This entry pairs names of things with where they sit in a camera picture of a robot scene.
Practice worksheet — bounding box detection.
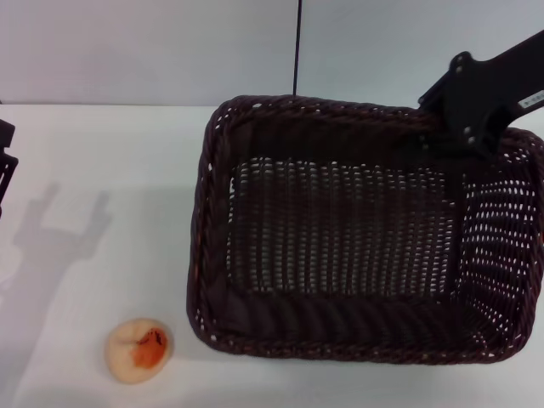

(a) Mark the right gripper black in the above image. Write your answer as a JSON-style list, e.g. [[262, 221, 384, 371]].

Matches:
[[418, 29, 544, 161]]

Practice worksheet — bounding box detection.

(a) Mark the dark brown woven basket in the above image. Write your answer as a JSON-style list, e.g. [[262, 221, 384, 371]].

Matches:
[[184, 93, 544, 365]]

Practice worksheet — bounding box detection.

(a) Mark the peach with orange-red patch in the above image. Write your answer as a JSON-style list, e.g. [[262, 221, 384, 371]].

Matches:
[[104, 317, 175, 386]]

